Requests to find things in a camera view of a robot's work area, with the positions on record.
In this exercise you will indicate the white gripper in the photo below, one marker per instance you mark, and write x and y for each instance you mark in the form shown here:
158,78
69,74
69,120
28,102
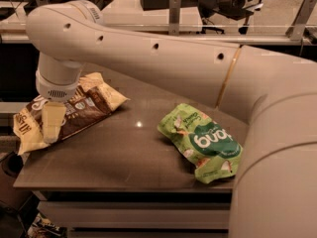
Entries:
56,89

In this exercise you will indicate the brown chip bag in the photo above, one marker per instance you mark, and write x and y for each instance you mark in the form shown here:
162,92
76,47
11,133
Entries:
94,100

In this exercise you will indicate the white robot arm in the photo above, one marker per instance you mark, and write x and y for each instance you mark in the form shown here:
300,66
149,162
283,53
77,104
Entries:
275,189

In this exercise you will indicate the green snack bag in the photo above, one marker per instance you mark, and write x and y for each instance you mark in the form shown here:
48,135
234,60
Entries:
203,142

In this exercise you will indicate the dark bin at left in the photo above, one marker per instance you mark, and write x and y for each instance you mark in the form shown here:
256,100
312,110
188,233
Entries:
18,208

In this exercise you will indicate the black office chair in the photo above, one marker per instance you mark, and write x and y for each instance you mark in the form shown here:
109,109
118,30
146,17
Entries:
228,7

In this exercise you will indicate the middle metal rail bracket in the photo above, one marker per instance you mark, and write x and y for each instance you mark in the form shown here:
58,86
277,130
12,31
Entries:
174,17

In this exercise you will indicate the right metal rail bracket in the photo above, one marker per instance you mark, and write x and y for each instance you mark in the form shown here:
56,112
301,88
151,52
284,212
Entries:
296,30

